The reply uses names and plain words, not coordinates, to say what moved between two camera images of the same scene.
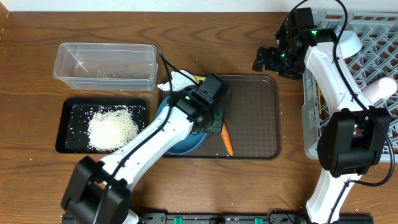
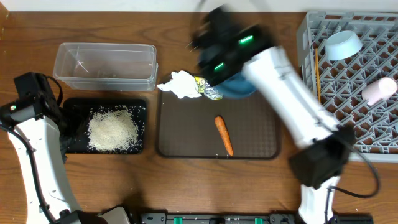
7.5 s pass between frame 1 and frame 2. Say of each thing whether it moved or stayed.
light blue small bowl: stayed
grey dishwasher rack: stayed
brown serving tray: stayed
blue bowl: moved
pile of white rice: stayed
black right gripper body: moved
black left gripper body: moved
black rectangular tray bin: stayed
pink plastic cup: stayed
